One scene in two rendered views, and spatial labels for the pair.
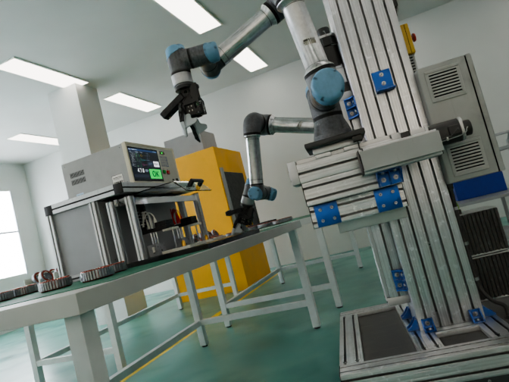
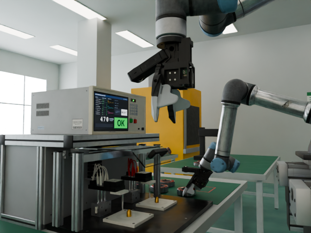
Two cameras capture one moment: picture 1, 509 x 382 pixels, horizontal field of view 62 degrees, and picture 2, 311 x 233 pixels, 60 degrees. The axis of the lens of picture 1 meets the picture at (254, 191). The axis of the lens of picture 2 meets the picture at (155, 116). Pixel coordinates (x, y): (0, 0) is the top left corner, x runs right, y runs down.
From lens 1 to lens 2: 96 cm
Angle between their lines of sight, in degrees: 10
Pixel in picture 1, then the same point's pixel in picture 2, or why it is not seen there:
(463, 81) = not seen: outside the picture
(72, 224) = (19, 162)
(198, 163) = not seen: hidden behind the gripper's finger
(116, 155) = (81, 98)
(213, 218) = (170, 136)
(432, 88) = not seen: outside the picture
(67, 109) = (87, 34)
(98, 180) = (59, 119)
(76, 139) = (89, 57)
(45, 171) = (70, 72)
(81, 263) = (18, 205)
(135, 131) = (132, 58)
